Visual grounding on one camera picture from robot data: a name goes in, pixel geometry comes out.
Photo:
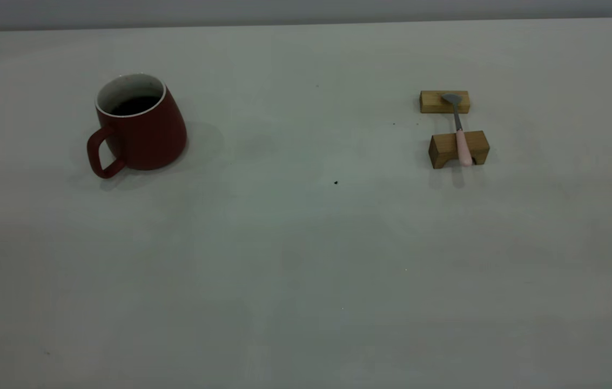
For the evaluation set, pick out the flat rectangular wooden block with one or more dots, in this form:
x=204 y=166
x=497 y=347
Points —
x=432 y=102

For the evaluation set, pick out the arched wooden block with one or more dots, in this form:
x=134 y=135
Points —
x=446 y=145

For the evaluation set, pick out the red ceramic mug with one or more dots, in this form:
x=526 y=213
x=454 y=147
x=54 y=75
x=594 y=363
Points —
x=149 y=135

